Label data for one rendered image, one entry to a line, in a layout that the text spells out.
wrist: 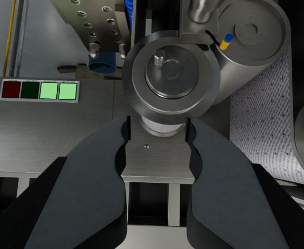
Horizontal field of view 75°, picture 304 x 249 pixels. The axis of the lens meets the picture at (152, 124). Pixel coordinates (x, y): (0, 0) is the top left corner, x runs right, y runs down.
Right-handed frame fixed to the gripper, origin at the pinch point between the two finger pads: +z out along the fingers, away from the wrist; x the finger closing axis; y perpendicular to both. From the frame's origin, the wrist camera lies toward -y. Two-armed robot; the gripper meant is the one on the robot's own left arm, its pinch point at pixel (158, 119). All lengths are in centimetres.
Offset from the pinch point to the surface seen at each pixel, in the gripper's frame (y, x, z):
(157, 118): 8.4, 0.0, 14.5
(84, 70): 93, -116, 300
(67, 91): 19, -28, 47
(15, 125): 28, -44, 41
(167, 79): 3.3, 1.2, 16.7
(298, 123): 8.8, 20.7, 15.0
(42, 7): 4, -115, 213
